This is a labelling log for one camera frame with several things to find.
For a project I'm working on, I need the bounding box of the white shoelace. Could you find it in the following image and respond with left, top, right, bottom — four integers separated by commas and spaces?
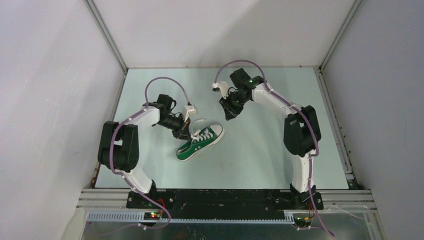
189, 118, 206, 140

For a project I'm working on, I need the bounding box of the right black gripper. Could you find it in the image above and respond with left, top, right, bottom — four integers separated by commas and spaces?
218, 91, 249, 122

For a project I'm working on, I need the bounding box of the grey slotted cable duct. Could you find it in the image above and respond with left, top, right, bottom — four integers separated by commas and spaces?
86, 210, 295, 224

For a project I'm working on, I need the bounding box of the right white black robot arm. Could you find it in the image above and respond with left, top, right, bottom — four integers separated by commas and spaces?
212, 68, 322, 210

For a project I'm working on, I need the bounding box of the left controller board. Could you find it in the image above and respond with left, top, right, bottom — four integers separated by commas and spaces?
143, 211, 162, 221

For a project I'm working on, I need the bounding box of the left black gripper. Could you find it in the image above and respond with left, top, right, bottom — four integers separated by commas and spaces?
156, 113, 192, 142

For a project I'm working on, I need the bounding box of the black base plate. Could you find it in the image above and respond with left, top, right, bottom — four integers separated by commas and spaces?
126, 187, 324, 220

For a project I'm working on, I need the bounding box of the controller board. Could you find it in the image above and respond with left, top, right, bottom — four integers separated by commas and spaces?
293, 217, 314, 229
143, 211, 162, 221

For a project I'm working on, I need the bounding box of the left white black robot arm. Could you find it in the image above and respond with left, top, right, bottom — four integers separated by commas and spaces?
97, 94, 198, 208

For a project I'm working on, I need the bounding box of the right controller board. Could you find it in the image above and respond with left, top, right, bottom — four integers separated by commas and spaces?
293, 217, 314, 229

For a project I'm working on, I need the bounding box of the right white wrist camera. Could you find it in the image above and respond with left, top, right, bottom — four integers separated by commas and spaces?
212, 81, 230, 100

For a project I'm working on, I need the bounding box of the green canvas sneaker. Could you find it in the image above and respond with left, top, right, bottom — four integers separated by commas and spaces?
176, 124, 225, 162

